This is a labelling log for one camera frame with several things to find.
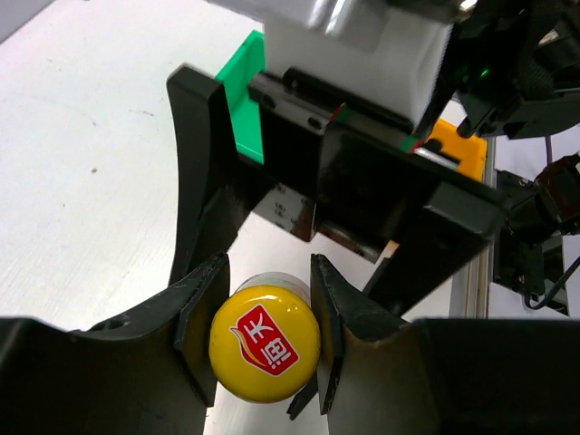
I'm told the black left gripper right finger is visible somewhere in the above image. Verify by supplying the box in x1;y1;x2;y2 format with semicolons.
310;255;579;434

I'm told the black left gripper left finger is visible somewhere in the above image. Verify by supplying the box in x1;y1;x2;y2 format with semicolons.
1;253;230;434

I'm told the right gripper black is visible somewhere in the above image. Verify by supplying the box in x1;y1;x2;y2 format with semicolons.
167;65;506;314

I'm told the aluminium table front rail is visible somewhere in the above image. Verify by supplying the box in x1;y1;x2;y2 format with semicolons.
448;135;498;321

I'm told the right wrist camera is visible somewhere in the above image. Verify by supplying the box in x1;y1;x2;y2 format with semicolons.
219;1;453;135

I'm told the yellow plastic bin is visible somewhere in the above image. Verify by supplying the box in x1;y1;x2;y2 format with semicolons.
430;119;488;182

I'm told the yellow cap sauce bottle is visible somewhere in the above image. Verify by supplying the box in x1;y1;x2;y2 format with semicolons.
208;272;321;403

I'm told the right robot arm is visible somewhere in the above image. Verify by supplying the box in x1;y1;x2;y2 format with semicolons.
167;1;579;314

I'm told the green plastic bin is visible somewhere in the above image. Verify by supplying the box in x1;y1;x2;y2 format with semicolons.
216;31;266;164

